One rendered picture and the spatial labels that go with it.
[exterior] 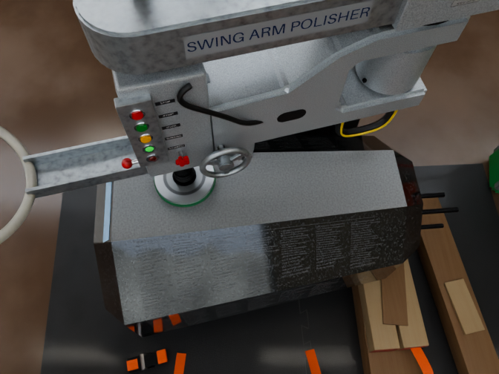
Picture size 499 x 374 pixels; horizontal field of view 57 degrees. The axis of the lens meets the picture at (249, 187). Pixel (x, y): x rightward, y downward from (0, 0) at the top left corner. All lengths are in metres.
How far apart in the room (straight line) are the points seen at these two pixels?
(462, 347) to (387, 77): 1.49
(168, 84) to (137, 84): 0.07
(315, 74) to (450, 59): 2.29
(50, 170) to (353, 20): 0.98
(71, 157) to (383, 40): 0.97
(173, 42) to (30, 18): 2.73
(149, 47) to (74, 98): 2.17
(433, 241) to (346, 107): 1.31
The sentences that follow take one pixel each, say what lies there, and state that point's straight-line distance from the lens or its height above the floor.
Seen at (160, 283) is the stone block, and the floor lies 0.71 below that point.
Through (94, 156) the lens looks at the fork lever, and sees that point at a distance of 1.53.
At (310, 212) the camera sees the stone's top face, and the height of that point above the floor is 0.84.
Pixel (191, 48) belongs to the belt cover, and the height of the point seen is 1.65.
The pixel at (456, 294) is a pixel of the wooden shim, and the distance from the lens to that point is 2.51.
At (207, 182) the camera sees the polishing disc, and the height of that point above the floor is 0.90.
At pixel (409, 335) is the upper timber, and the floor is 0.24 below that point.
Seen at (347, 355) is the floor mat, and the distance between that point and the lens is 2.42.
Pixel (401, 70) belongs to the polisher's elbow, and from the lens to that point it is 1.35.
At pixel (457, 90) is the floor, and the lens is 3.27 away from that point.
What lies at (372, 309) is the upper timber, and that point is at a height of 0.24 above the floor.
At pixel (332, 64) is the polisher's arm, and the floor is 1.48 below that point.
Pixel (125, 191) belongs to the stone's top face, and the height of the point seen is 0.84.
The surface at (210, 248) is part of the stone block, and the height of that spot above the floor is 0.79.
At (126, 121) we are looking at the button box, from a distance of 1.11.
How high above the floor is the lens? 2.37
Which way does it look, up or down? 65 degrees down
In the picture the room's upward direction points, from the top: 2 degrees clockwise
